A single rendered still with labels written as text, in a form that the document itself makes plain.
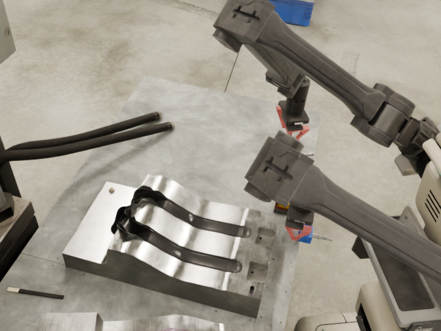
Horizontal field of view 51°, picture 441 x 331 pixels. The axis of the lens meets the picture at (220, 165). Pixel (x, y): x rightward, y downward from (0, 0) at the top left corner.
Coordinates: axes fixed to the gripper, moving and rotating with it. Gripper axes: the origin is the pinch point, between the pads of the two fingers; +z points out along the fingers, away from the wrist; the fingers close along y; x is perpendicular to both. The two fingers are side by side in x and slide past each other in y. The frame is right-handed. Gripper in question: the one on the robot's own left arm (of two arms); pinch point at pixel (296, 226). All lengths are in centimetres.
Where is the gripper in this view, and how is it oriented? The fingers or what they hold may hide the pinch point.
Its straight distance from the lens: 130.5
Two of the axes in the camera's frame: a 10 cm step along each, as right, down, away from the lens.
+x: 9.7, 2.2, -1.3
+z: -0.7, 7.1, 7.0
